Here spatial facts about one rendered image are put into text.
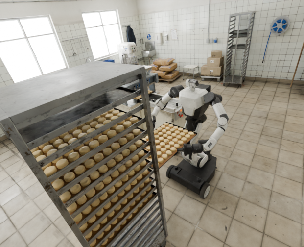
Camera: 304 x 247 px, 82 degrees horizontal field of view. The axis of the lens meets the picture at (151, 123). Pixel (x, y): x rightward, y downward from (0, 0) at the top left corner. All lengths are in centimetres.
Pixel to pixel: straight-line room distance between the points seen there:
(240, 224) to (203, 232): 41
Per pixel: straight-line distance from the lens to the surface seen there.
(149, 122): 107
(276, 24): 586
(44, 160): 83
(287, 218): 261
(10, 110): 77
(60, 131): 81
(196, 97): 178
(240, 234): 235
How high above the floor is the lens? 203
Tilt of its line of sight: 31 degrees down
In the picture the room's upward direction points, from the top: 8 degrees counter-clockwise
